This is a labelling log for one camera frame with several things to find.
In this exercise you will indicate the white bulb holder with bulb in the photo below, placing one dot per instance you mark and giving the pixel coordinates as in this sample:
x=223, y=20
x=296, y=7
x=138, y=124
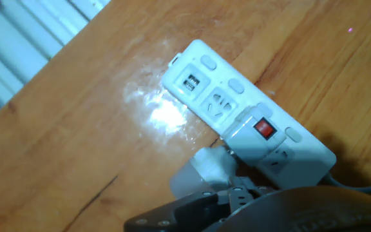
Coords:
x=250, y=141

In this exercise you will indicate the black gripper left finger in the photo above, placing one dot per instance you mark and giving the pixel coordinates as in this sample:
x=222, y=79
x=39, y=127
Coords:
x=172, y=216

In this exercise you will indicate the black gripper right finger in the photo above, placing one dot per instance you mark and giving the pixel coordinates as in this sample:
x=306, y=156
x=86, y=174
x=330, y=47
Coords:
x=240, y=193

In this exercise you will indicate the orange wooden board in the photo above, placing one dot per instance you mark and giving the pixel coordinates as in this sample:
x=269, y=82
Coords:
x=76, y=145

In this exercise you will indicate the white power strip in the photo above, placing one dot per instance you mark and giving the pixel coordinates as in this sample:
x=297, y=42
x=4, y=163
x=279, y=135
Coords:
x=188, y=77

